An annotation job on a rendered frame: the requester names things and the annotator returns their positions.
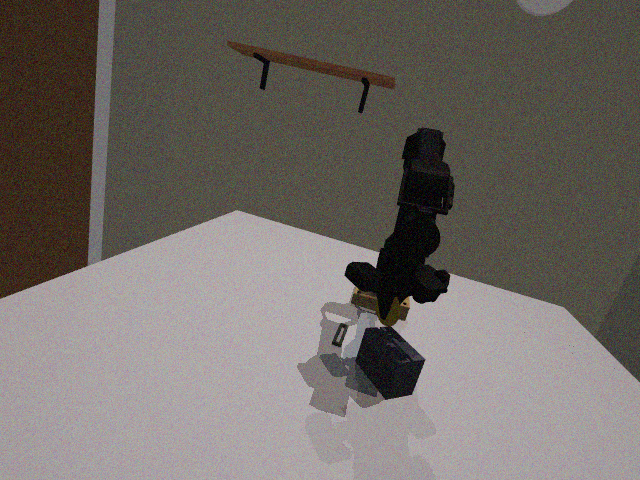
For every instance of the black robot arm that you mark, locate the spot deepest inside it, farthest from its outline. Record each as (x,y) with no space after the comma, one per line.
(426,179)

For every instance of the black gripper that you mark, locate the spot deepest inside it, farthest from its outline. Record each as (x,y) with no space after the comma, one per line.
(368,279)

